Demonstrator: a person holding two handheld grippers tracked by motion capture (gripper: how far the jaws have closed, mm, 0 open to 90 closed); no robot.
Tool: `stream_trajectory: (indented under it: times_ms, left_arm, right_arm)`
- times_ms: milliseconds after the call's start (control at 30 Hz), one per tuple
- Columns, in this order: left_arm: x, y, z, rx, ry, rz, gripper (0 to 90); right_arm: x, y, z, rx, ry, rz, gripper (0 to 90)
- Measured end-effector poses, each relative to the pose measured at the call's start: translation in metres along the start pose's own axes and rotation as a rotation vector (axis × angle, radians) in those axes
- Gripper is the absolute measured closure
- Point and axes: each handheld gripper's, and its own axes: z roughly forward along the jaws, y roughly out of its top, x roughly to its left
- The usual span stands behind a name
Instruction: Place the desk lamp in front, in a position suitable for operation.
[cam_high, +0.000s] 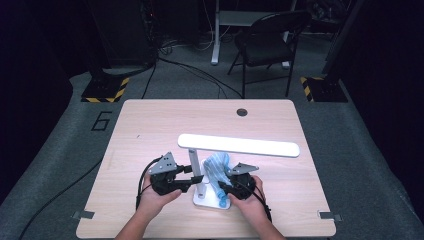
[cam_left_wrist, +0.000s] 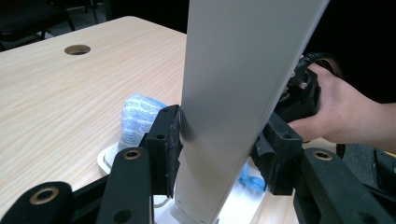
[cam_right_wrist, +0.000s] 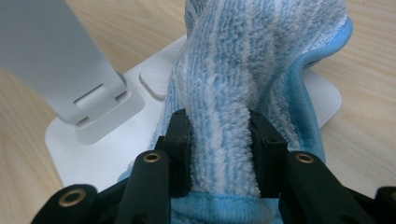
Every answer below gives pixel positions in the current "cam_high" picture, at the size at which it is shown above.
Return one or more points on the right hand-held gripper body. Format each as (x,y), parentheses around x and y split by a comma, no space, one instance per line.
(243,181)

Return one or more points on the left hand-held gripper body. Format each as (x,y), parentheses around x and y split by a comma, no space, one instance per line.
(163,165)

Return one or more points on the blue striped cloth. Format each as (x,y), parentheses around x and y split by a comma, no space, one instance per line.
(215,166)

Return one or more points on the white desk lamp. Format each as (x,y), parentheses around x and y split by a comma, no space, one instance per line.
(240,145)

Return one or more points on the person's right hand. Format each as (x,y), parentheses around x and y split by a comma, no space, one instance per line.
(250,208)

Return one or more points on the person's left hand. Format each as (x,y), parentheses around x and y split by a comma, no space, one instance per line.
(153,200)

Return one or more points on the black table grommet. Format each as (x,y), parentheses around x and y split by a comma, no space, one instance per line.
(242,112)

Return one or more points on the grey tape piece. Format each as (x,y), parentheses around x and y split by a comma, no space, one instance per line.
(83,214)
(330,216)

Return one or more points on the black stand with hazard stripes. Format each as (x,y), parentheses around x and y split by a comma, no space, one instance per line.
(103,88)
(328,90)

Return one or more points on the dark cabinet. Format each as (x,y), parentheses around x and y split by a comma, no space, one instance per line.
(123,33)

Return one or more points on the black folding chair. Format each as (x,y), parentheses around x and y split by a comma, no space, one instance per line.
(263,43)

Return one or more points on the white desk frame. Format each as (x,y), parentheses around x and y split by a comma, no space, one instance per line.
(216,50)

